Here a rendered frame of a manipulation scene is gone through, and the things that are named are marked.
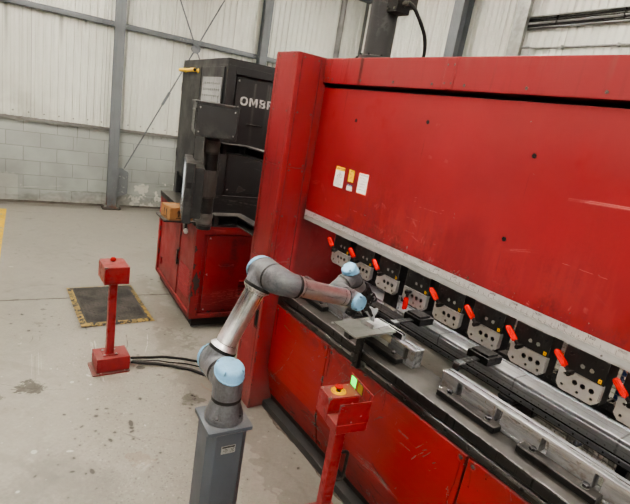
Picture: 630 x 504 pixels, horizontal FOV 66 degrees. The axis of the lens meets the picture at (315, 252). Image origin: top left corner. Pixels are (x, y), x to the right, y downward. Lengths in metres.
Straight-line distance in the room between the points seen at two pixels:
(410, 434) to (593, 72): 1.61
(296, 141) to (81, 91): 6.05
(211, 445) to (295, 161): 1.69
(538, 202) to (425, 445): 1.13
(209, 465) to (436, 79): 1.87
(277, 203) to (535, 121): 1.55
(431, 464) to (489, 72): 1.65
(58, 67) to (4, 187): 1.99
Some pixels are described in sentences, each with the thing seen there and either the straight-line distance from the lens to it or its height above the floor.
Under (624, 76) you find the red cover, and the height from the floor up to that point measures 2.23.
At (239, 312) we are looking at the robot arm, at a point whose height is 1.17.
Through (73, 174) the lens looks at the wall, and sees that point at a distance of 8.75.
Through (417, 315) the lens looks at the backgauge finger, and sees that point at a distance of 2.67.
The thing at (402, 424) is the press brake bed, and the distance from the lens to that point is 2.39.
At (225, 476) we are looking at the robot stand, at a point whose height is 0.56.
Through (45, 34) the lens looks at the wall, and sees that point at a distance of 8.63.
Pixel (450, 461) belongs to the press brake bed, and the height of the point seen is 0.69.
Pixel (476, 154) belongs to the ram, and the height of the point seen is 1.92.
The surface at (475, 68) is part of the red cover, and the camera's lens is 2.21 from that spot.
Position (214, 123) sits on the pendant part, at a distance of 2.89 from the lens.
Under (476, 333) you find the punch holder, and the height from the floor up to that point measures 1.21.
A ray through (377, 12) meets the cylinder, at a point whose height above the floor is 2.54.
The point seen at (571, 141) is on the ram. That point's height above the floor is 2.02.
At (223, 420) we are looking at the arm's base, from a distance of 1.96.
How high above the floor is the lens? 1.94
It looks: 15 degrees down
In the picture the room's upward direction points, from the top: 10 degrees clockwise
